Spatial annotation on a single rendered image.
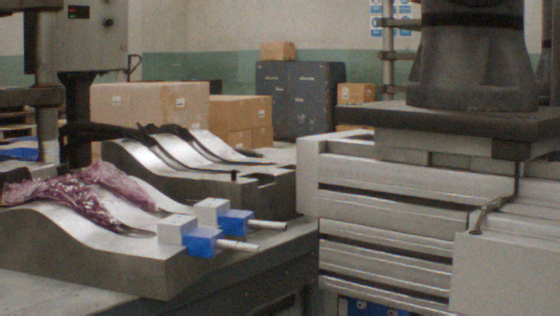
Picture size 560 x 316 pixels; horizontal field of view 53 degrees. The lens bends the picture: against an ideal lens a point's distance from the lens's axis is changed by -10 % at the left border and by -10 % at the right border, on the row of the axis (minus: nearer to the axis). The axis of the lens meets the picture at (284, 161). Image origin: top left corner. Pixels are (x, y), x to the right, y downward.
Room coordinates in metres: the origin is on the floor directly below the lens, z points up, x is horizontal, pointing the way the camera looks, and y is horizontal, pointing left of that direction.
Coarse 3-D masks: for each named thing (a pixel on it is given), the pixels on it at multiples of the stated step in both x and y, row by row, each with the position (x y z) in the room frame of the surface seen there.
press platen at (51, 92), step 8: (0, 88) 1.46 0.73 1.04; (8, 88) 1.46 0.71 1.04; (16, 88) 1.48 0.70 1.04; (24, 88) 1.50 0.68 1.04; (32, 88) 1.46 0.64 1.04; (40, 88) 1.46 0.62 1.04; (48, 88) 1.47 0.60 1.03; (56, 88) 1.49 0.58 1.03; (64, 88) 1.52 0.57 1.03; (0, 96) 1.43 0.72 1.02; (8, 96) 1.44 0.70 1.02; (16, 96) 1.44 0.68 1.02; (24, 96) 1.45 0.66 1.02; (32, 96) 1.46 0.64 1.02; (40, 96) 1.46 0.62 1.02; (48, 96) 1.47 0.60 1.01; (56, 96) 1.48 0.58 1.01; (64, 96) 1.52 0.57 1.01; (0, 104) 1.43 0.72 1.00; (8, 104) 1.44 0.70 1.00; (16, 104) 1.44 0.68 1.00; (24, 104) 1.45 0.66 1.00; (32, 104) 1.46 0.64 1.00; (40, 104) 1.46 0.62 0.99; (48, 104) 1.47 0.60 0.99; (56, 104) 1.49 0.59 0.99
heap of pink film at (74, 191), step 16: (64, 176) 0.86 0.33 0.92; (80, 176) 0.94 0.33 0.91; (96, 176) 0.92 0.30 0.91; (112, 176) 0.91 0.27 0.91; (16, 192) 0.85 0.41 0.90; (32, 192) 0.82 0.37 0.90; (48, 192) 0.80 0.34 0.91; (64, 192) 0.80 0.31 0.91; (80, 192) 0.82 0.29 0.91; (96, 192) 0.83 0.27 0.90; (112, 192) 0.89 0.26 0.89; (128, 192) 0.89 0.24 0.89; (144, 192) 0.91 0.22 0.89; (80, 208) 0.79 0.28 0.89; (96, 208) 0.80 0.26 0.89; (144, 208) 0.89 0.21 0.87; (160, 208) 0.91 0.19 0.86; (112, 224) 0.79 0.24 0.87
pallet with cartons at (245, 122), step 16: (224, 96) 6.45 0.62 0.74; (240, 96) 6.45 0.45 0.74; (256, 96) 6.26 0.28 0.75; (224, 112) 5.69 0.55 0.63; (240, 112) 5.83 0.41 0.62; (256, 112) 6.10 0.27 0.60; (224, 128) 5.69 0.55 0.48; (240, 128) 5.83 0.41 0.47; (256, 128) 6.09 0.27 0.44; (272, 128) 6.37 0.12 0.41; (240, 144) 5.84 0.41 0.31; (256, 144) 6.08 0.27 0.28; (272, 144) 6.36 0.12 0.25
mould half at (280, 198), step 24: (120, 144) 1.15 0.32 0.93; (168, 144) 1.23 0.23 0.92; (216, 144) 1.31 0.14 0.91; (120, 168) 1.15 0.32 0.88; (144, 168) 1.11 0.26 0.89; (168, 168) 1.13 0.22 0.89; (216, 168) 1.15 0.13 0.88; (240, 168) 1.13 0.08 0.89; (264, 168) 1.11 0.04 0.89; (168, 192) 1.07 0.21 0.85; (192, 192) 1.04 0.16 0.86; (216, 192) 1.00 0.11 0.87; (240, 192) 0.97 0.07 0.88; (264, 192) 1.02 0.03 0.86; (288, 192) 1.08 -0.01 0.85; (264, 216) 1.02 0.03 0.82; (288, 216) 1.08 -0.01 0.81
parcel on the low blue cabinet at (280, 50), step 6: (264, 42) 8.63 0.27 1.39; (270, 42) 8.56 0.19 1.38; (276, 42) 8.50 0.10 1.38; (282, 42) 8.45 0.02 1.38; (288, 42) 8.53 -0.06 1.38; (264, 48) 8.61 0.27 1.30; (270, 48) 8.54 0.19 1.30; (276, 48) 8.48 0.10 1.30; (282, 48) 8.44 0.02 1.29; (288, 48) 8.52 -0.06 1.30; (294, 48) 8.64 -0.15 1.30; (264, 54) 8.61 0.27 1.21; (270, 54) 8.54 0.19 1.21; (276, 54) 8.48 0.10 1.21; (282, 54) 8.44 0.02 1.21; (288, 54) 8.52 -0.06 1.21; (294, 54) 8.64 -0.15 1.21; (264, 60) 8.64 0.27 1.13; (270, 60) 8.57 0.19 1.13; (276, 60) 8.49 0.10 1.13; (282, 60) 8.44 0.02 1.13; (288, 60) 8.55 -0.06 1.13; (294, 60) 8.64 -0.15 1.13
